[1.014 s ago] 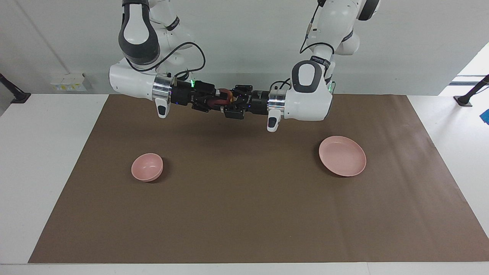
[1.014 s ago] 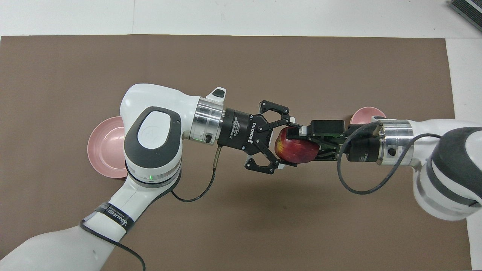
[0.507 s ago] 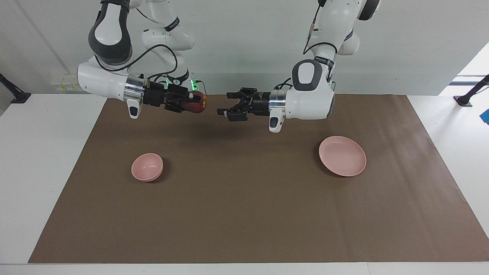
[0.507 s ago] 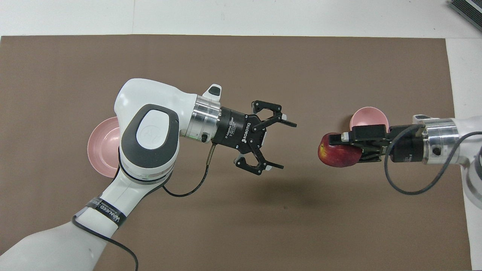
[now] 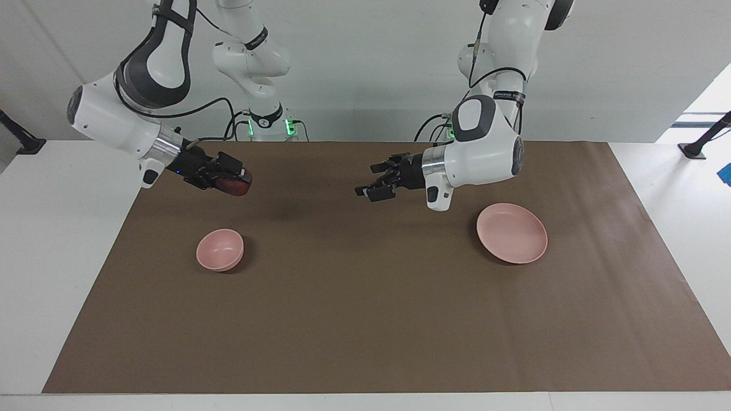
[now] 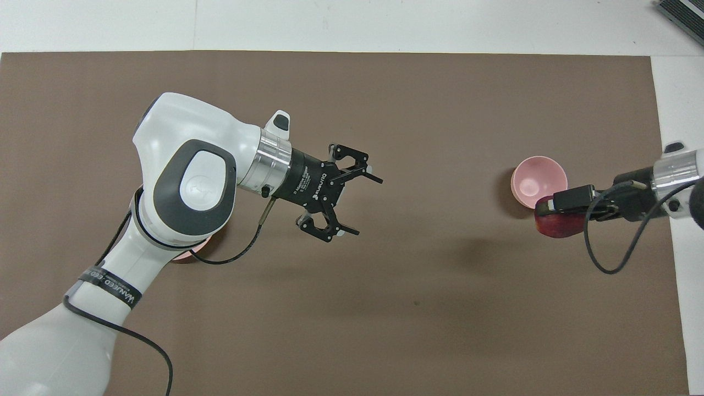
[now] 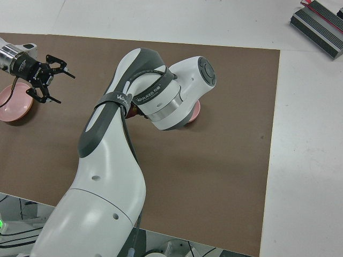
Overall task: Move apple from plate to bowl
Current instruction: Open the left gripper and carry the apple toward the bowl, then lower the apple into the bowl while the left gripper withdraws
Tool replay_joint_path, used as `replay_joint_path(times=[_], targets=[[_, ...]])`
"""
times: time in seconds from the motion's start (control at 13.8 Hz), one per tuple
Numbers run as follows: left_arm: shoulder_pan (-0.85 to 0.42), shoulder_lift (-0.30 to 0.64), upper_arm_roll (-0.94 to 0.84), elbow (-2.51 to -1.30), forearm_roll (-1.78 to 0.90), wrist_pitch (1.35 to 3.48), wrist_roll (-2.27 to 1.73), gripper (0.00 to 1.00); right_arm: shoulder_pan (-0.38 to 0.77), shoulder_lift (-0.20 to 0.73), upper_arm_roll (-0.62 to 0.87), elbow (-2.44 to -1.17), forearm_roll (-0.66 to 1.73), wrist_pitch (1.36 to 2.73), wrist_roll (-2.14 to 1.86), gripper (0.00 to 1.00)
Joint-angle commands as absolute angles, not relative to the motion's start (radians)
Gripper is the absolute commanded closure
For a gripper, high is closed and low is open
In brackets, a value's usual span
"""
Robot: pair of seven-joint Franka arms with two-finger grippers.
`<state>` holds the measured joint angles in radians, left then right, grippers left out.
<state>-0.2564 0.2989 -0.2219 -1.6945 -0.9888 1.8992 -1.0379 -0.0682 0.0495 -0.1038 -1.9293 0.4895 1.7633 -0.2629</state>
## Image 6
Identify brown table mat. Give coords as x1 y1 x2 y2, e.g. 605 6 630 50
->
0 51 691 396

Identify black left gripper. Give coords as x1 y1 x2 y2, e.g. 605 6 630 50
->
274 144 384 243

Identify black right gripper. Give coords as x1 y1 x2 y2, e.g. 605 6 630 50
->
536 168 669 222

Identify pink bowl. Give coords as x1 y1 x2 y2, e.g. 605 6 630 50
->
511 156 569 210

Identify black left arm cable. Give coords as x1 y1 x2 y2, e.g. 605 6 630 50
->
63 187 276 396

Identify red apple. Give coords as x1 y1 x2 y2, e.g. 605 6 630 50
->
534 211 587 239

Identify pink plate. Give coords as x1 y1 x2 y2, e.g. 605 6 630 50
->
169 234 222 265

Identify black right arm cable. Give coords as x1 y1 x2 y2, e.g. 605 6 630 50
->
582 180 700 275

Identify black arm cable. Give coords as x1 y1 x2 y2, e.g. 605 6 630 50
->
63 187 276 396
582 180 700 275

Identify grey ribbed metal device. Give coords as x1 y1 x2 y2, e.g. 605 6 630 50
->
653 0 704 48

